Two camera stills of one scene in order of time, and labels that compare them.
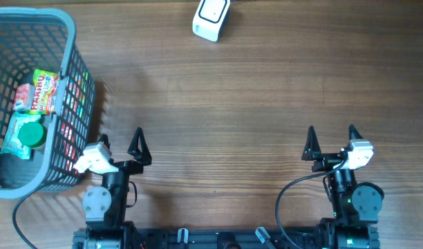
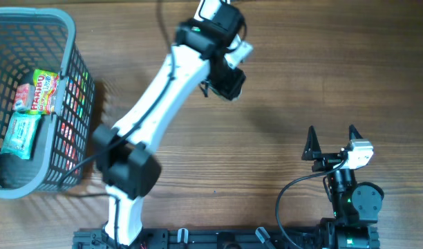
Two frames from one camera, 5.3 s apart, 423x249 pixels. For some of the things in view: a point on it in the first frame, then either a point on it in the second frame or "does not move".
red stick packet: [68, 146] does not move
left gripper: [144, 157] -> [233, 90]
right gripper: [312, 151] does not move
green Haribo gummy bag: [45, 87] does not move
